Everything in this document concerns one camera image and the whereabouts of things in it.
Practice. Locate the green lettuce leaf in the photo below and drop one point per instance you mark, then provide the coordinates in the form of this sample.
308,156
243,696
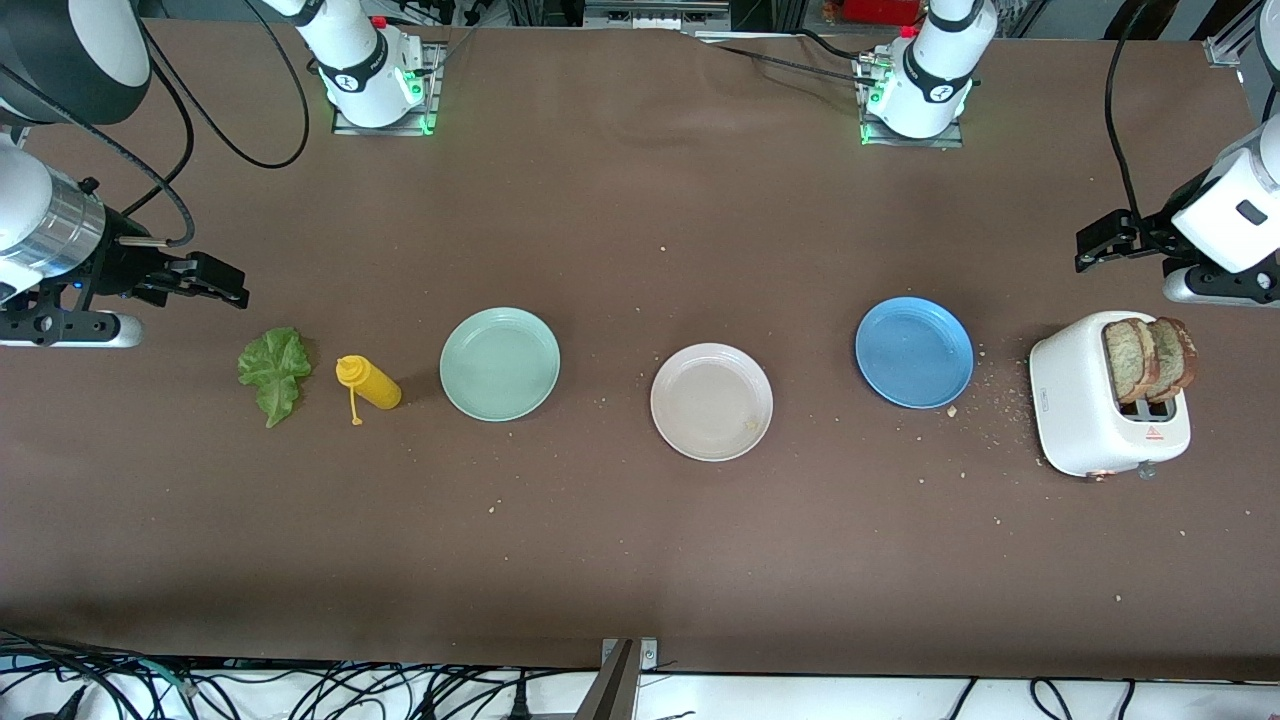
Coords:
275,370

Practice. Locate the yellow mustard squeeze bottle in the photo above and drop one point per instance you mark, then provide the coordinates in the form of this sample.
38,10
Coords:
372,383

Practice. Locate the brown-crusted bread slice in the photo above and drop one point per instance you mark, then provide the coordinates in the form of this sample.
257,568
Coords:
1128,360
1178,355

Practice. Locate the grey aluminium bar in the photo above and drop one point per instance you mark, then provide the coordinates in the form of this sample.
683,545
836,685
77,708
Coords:
610,690

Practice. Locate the pale green plate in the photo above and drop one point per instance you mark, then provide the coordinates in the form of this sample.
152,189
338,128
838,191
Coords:
500,365

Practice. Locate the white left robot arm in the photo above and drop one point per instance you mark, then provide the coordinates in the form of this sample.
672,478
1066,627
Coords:
935,80

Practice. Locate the blue plate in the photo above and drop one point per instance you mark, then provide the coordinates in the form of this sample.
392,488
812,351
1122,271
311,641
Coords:
914,352

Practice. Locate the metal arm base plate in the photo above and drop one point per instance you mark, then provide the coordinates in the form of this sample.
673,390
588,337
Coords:
432,90
950,143

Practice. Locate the black power plug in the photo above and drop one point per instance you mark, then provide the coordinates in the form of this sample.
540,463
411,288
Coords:
520,702

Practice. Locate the red box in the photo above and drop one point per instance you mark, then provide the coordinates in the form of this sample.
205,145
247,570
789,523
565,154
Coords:
880,10

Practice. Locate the aluminium frame profile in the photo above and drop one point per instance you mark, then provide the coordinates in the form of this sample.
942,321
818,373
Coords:
1225,45

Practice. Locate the silver metal bracket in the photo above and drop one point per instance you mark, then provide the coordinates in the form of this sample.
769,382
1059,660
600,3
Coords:
648,655

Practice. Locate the white two-slot toaster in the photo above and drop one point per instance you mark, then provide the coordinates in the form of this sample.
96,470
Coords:
1070,400

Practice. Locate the grey power strip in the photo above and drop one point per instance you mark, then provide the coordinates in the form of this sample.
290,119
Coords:
650,15

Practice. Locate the beige plate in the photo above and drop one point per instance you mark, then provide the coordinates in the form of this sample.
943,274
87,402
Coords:
712,402

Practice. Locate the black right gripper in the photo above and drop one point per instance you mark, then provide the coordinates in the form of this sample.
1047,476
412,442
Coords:
128,266

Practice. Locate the brown table cover sheet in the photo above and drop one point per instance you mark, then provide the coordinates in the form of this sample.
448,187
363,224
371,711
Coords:
600,250

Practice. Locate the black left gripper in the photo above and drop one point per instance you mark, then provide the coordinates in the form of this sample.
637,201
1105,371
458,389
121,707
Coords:
1152,238

